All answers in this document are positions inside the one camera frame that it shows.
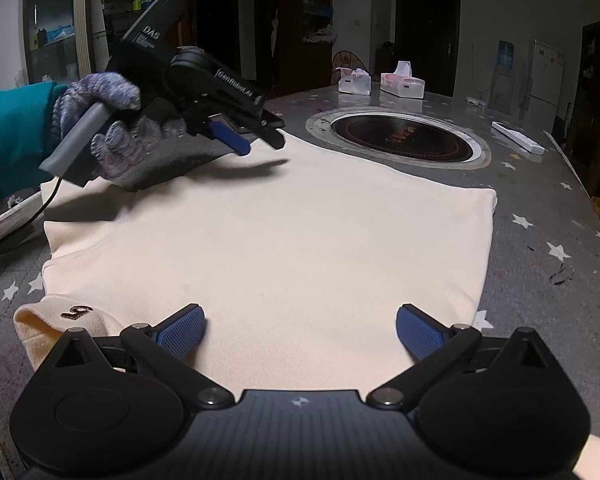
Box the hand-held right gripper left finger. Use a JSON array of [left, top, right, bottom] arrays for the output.
[[45, 303, 236, 411]]

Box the person's left hand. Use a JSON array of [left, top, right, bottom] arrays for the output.
[[52, 72, 187, 182]]

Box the dark open shelf unit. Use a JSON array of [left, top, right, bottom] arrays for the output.
[[280, 0, 337, 96]]

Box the floral round cover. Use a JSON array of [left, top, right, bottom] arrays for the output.
[[332, 50, 362, 75]]

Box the water dispenser with blue bottle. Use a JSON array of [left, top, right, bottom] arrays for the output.
[[492, 40, 517, 106]]

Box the built-in round induction cooker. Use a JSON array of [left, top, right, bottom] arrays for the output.
[[305, 106, 492, 168]]

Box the white towel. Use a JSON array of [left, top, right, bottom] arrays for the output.
[[14, 127, 498, 391]]

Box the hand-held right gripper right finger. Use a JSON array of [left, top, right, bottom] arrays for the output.
[[367, 303, 553, 411]]

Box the white refrigerator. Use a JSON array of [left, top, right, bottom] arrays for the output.
[[527, 39, 565, 133]]

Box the glass display cabinet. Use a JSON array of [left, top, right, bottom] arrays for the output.
[[22, 0, 181, 86]]

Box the small clear tissue box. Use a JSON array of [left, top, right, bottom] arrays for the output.
[[337, 66, 373, 95]]

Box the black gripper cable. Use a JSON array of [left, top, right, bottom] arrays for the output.
[[0, 175, 63, 263]]

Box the person's left forearm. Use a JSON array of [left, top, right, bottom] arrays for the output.
[[0, 81, 68, 207]]

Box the large clear tissue box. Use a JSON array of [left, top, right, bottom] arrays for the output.
[[380, 61, 426, 99]]

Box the dark wooden door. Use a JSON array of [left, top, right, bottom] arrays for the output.
[[395, 0, 462, 96]]

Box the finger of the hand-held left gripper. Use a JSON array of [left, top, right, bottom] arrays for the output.
[[204, 116, 252, 157], [247, 119, 287, 151]]

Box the dark tall wooden cabinet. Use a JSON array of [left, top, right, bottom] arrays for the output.
[[565, 17, 600, 197]]

